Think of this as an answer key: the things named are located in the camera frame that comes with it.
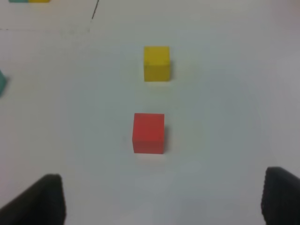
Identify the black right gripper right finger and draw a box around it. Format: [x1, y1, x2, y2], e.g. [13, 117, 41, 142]
[261, 167, 300, 225]

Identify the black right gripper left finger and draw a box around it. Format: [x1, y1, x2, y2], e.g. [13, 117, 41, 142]
[0, 174, 66, 225]

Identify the yellow template cube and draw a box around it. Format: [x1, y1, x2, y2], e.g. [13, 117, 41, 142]
[28, 0, 51, 3]

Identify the teal template cube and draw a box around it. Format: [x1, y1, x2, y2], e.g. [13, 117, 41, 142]
[9, 0, 28, 3]

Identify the loose red cube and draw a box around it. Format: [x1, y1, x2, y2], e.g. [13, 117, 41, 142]
[132, 113, 165, 154]

